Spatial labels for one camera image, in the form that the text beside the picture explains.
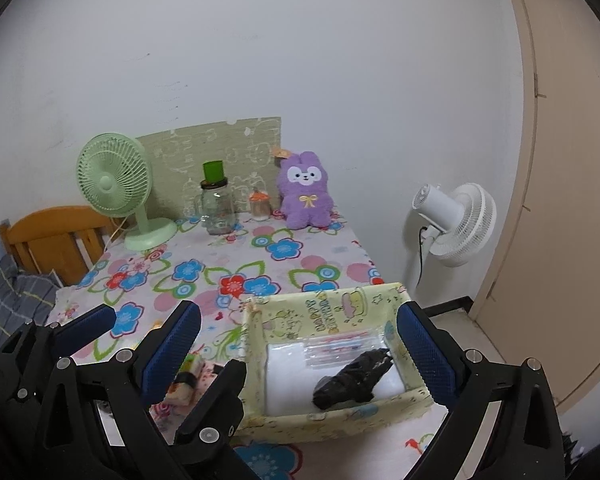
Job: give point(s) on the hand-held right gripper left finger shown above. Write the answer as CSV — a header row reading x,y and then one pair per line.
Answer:
x,y
172,355

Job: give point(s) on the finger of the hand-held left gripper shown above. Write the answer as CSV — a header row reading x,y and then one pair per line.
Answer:
x,y
215,400
87,327

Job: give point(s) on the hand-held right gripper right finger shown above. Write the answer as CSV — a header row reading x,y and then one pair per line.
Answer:
x,y
425,355

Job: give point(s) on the yellow patterned storage box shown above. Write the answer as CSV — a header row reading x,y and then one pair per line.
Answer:
x,y
330,305

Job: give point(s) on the blue plaid cloth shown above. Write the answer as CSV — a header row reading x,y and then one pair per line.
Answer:
x,y
20,295

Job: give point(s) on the black plastic bag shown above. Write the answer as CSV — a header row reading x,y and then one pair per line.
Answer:
x,y
352,380

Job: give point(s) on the clear plastic packet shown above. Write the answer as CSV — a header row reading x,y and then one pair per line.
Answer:
x,y
340,347

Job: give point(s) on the wooden chair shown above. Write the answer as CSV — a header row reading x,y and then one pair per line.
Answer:
x,y
55,240

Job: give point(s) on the floral tablecloth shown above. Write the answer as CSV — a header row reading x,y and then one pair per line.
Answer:
x,y
260,270

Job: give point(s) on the white fan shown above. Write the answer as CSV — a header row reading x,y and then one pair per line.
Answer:
x,y
460,225

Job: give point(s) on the green desk fan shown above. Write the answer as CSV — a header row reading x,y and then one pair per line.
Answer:
x,y
112,180

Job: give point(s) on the glass jar mug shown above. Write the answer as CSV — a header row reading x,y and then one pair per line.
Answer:
x,y
219,207

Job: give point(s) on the small jar with orange lid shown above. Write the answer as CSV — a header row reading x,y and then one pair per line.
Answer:
x,y
260,206

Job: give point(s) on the green plastic cup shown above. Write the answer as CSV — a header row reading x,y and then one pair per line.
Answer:
x,y
214,171

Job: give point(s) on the purple bunny plush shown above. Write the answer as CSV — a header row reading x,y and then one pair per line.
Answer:
x,y
305,195

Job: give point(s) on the green patterned board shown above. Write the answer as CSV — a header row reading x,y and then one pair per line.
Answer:
x,y
230,145

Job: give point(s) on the beige door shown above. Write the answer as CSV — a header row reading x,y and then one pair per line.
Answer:
x,y
570,160

